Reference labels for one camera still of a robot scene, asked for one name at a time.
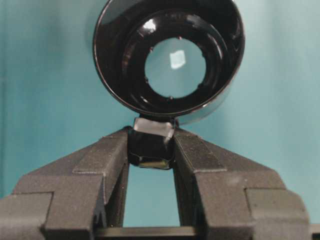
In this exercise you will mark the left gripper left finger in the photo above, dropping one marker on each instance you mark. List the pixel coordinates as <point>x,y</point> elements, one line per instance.
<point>70,197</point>

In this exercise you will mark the small pale tape square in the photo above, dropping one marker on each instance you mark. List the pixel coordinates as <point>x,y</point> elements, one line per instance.
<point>177,59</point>

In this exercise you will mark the black glossy cup holder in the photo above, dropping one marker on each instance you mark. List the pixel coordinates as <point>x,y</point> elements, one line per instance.
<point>131,45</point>

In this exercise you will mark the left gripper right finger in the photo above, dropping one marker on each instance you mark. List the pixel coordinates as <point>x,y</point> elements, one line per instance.
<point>230,197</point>

